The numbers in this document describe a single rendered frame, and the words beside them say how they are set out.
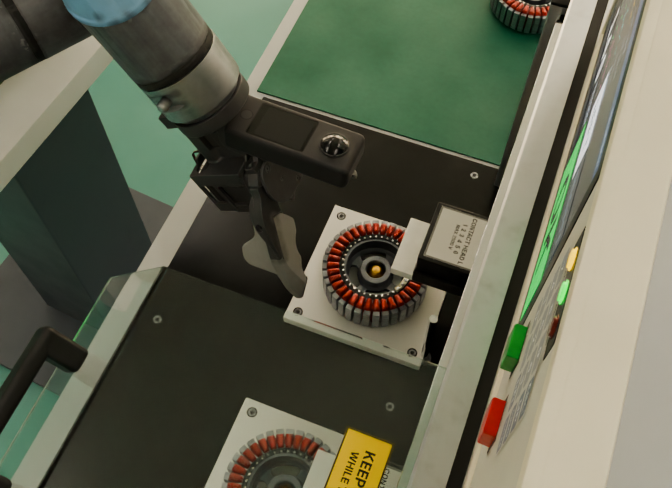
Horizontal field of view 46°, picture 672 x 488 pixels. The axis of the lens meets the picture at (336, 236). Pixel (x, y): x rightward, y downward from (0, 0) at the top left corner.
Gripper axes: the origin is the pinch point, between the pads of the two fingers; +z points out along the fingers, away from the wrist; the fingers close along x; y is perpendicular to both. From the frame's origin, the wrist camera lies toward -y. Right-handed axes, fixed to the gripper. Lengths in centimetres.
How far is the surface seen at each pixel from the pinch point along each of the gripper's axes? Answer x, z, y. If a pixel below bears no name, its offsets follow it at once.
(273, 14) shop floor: -104, 44, 94
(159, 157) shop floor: -51, 41, 99
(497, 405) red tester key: 23.6, -20.4, -31.5
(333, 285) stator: 3.6, 3.6, 0.8
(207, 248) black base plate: 2.2, 0.0, 16.7
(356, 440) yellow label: 24.1, -12.9, -19.9
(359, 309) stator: 5.0, 5.6, -1.9
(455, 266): 2.7, 0.4, -14.0
